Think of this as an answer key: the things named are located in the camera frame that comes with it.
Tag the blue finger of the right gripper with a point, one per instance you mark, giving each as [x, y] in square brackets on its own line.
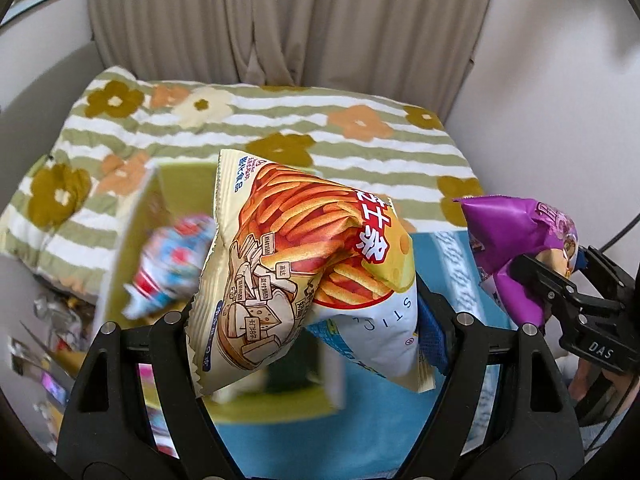
[609, 279]
[560, 296]

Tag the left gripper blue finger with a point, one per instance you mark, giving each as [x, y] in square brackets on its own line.
[432, 340]

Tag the purple snack bag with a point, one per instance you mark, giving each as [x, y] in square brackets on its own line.
[502, 228]

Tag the cheese sticks snack bag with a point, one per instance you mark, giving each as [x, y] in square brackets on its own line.
[294, 253]

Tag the red white blue snack bag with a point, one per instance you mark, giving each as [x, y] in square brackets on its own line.
[170, 266]

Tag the person's right hand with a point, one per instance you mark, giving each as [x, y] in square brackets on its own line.
[580, 382]

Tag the blue patterned tablecloth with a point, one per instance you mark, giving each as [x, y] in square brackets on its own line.
[372, 435]

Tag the beige curtain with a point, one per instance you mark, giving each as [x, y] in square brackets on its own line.
[413, 51]

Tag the floral striped quilt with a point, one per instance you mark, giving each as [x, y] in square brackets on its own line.
[132, 156]

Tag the grey headboard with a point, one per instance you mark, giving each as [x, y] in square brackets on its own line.
[33, 121]

